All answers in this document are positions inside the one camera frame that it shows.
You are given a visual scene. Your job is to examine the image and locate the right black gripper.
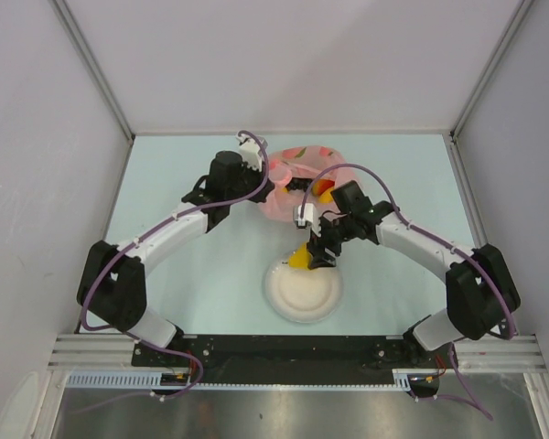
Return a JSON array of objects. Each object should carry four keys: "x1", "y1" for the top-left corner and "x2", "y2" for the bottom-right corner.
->
[{"x1": 307, "y1": 213, "x2": 356, "y2": 267}]

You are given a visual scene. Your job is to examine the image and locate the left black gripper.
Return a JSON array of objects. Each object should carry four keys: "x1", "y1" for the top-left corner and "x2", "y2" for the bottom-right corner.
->
[{"x1": 226, "y1": 158, "x2": 274, "y2": 205}]

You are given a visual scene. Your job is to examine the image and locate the yellow fake pear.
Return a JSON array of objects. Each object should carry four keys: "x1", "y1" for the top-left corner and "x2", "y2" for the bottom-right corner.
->
[{"x1": 288, "y1": 243, "x2": 311, "y2": 270}]

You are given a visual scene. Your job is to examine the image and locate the white paper plate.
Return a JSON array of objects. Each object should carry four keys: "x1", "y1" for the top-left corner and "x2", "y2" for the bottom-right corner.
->
[{"x1": 264, "y1": 253, "x2": 343, "y2": 324}]

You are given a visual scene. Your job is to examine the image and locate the pink plastic bag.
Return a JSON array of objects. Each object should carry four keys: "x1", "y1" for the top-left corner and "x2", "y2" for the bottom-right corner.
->
[{"x1": 259, "y1": 145, "x2": 359, "y2": 223}]

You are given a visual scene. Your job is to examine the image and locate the red orange fake mango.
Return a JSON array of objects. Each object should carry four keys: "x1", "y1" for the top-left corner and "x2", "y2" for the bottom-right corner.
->
[{"x1": 311, "y1": 178, "x2": 335, "y2": 197}]

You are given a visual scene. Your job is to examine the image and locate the yellow fake lemon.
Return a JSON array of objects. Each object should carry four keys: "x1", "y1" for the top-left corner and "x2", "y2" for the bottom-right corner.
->
[{"x1": 318, "y1": 188, "x2": 334, "y2": 204}]

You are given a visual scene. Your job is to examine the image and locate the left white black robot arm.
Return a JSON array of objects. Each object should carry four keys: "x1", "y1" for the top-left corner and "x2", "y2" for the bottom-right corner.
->
[{"x1": 77, "y1": 143, "x2": 275, "y2": 366}]

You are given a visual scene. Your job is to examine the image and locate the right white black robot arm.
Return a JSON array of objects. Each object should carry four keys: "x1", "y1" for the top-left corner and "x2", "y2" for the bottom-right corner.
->
[{"x1": 294, "y1": 181, "x2": 521, "y2": 367}]

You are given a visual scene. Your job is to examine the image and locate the black fake grapes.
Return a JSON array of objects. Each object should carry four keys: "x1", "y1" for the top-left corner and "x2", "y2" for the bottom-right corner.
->
[{"x1": 285, "y1": 177, "x2": 312, "y2": 192}]

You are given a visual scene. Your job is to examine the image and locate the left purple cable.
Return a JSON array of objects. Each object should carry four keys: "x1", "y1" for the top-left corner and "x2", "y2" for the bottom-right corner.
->
[{"x1": 68, "y1": 129, "x2": 272, "y2": 415}]

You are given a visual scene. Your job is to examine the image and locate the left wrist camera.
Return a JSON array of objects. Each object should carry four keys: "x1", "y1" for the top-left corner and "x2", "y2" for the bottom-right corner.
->
[{"x1": 236, "y1": 130, "x2": 264, "y2": 172}]

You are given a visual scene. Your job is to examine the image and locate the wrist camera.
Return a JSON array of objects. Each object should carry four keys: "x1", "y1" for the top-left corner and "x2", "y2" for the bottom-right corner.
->
[
  {"x1": 236, "y1": 130, "x2": 264, "y2": 172},
  {"x1": 293, "y1": 203, "x2": 319, "y2": 233}
]

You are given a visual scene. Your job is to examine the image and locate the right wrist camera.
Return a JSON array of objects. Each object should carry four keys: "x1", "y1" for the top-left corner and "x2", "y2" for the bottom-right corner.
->
[{"x1": 293, "y1": 203, "x2": 319, "y2": 233}]

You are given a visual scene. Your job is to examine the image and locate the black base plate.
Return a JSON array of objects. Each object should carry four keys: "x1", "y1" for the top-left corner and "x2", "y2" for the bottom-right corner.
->
[{"x1": 131, "y1": 333, "x2": 459, "y2": 386}]

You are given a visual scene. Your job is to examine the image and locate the white slotted cable duct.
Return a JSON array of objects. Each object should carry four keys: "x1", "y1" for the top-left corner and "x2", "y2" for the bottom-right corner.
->
[{"x1": 66, "y1": 368, "x2": 415, "y2": 392}]

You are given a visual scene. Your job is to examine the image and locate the aluminium front rail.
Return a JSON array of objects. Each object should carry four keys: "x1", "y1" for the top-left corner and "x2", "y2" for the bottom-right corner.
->
[{"x1": 48, "y1": 334, "x2": 546, "y2": 372}]

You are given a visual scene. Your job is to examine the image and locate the left aluminium frame post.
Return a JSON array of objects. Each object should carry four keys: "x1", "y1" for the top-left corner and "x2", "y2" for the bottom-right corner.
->
[{"x1": 48, "y1": 0, "x2": 135, "y2": 145}]

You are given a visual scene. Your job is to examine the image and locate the aluminium frame post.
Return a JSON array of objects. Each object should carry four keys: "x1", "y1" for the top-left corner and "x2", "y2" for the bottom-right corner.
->
[
  {"x1": 48, "y1": 0, "x2": 135, "y2": 145},
  {"x1": 449, "y1": 0, "x2": 536, "y2": 143}
]

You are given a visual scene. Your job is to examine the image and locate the right aluminium frame post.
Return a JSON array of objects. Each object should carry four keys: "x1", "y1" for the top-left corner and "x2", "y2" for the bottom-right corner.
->
[{"x1": 449, "y1": 0, "x2": 536, "y2": 143}]

